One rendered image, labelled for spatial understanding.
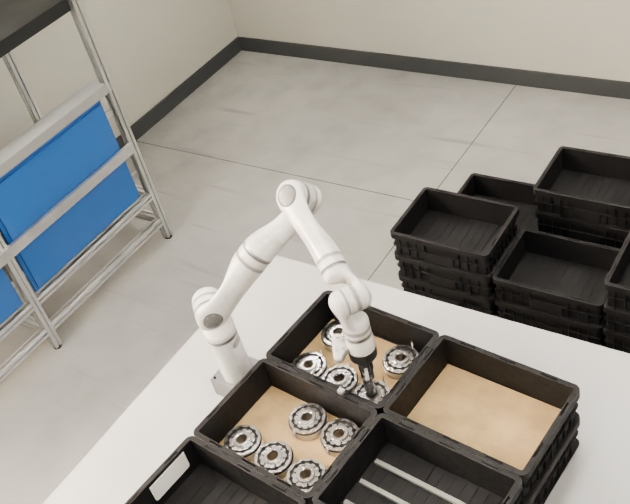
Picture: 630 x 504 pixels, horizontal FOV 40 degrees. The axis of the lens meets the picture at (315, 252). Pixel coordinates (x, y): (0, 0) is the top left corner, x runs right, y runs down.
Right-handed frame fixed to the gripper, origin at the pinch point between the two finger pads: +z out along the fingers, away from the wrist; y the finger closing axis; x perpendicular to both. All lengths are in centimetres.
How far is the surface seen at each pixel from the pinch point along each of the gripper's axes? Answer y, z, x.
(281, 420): -4.1, 4.6, 25.7
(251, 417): -1.3, 4.6, 34.2
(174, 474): -20, -1, 53
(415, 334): 12.3, -2.1, -14.4
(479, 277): 74, 40, -41
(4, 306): 120, 48, 156
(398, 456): -21.9, 4.7, -4.3
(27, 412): 93, 87, 156
